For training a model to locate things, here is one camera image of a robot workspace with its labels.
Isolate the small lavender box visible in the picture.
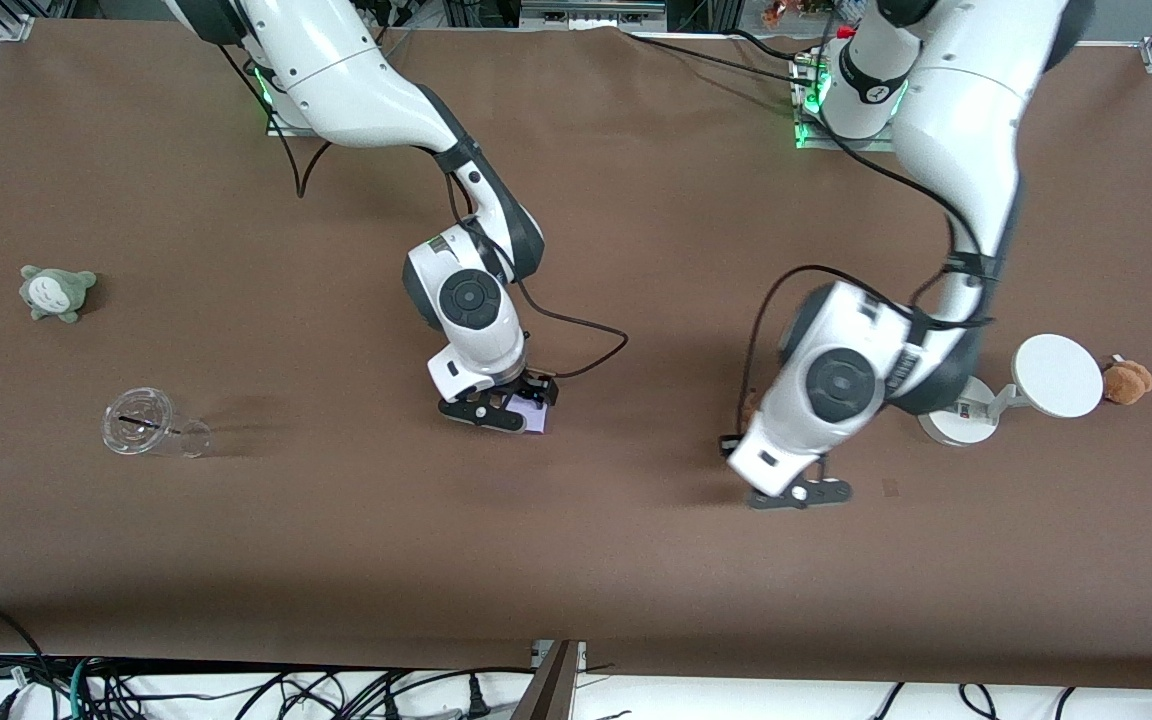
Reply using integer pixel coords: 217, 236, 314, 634
508, 394, 550, 436

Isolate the brown table cover sheet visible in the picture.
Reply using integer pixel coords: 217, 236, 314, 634
0, 20, 1152, 691

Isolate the dark table support beam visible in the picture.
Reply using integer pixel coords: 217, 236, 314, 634
511, 640, 582, 720

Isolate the white round-headed stand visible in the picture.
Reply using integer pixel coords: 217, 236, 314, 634
918, 333, 1105, 447

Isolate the clear plastic cup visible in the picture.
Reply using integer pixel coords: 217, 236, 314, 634
101, 387, 212, 459

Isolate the grey equipment box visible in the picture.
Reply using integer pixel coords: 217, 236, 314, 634
520, 0, 669, 28

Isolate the brown plush toy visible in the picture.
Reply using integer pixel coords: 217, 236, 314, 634
1101, 354, 1152, 406

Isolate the grey owl plush toy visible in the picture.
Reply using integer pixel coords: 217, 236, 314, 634
19, 264, 98, 324

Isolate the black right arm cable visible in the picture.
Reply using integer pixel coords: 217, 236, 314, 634
216, 45, 630, 379

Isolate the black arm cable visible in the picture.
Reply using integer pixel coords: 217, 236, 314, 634
216, 45, 630, 379
734, 100, 997, 441

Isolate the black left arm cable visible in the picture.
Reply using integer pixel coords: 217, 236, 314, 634
734, 100, 997, 441

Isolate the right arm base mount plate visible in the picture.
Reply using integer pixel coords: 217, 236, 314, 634
254, 60, 337, 139

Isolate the black cable across table edge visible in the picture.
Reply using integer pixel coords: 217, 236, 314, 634
621, 32, 799, 83

